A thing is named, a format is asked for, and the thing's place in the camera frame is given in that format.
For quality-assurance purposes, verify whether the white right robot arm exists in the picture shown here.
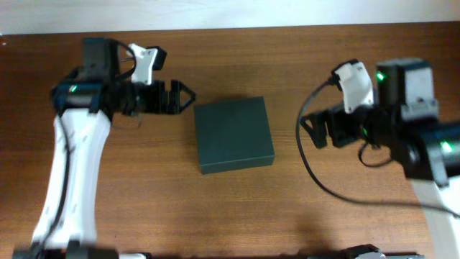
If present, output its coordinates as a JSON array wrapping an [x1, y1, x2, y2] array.
[[295, 58, 459, 258]]

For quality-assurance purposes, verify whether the black storage box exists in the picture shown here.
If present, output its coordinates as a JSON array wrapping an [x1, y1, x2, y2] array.
[[194, 96, 275, 175]]

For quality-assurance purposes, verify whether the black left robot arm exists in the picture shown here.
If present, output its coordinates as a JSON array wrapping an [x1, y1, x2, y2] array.
[[13, 38, 196, 258]]

